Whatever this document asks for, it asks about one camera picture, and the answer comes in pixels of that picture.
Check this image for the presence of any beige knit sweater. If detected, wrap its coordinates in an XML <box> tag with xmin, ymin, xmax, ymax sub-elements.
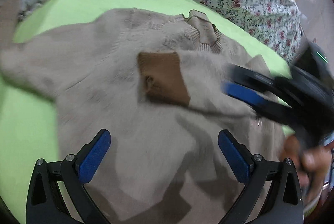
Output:
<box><xmin>1</xmin><ymin>0</ymin><xmax>284</xmax><ymax>223</ymax></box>

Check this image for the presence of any person's right hand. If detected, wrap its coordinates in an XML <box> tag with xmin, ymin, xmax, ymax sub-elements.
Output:
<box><xmin>279</xmin><ymin>135</ymin><xmax>332</xmax><ymax>189</ymax></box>

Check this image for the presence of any light green bed sheet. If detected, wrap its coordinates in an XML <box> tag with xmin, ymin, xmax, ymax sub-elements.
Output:
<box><xmin>1</xmin><ymin>0</ymin><xmax>290</xmax><ymax>223</ymax></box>

